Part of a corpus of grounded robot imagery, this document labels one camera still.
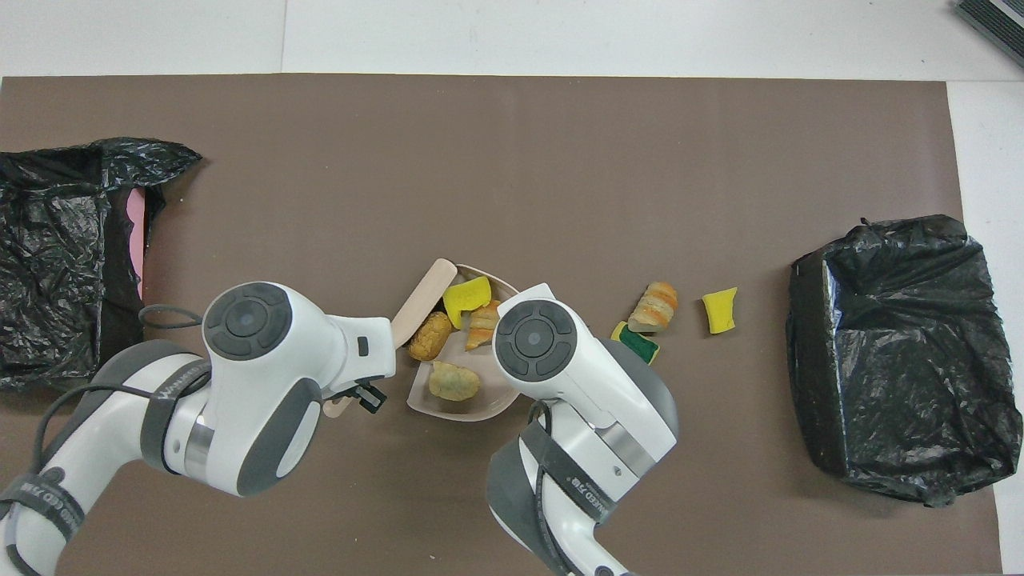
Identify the grey ribbed panel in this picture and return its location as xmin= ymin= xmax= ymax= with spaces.
xmin=954 ymin=0 xmax=1024 ymax=66

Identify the plain yellow sponge chunk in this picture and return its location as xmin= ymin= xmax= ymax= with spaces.
xmin=442 ymin=276 xmax=493 ymax=330

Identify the pink bin with black bag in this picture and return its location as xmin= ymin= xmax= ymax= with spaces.
xmin=0 ymin=138 xmax=203 ymax=393

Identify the beige hand brush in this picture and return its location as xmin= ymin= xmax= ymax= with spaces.
xmin=322 ymin=258 xmax=458 ymax=419

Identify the golden brown bread roll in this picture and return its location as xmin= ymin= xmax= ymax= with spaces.
xmin=408 ymin=311 xmax=454 ymax=362

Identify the black bag lined bin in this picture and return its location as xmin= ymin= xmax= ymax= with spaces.
xmin=786 ymin=214 xmax=1024 ymax=508

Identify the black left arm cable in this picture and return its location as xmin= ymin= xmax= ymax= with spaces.
xmin=32 ymin=302 xmax=210 ymax=481

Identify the beige plastic dustpan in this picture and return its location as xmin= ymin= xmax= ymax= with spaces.
xmin=406 ymin=264 xmax=522 ymax=422

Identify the yellow and green sponge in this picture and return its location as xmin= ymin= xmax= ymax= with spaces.
xmin=611 ymin=321 xmax=662 ymax=366

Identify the orange striped sponge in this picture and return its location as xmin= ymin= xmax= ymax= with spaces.
xmin=628 ymin=282 xmax=679 ymax=335

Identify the pale orange-backed pastry piece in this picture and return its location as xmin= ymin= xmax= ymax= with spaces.
xmin=465 ymin=300 xmax=502 ymax=351

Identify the brown table mat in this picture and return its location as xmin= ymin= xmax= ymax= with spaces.
xmin=0 ymin=74 xmax=1002 ymax=576

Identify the small yellow sponge piece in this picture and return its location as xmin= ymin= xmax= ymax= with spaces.
xmin=702 ymin=287 xmax=738 ymax=335

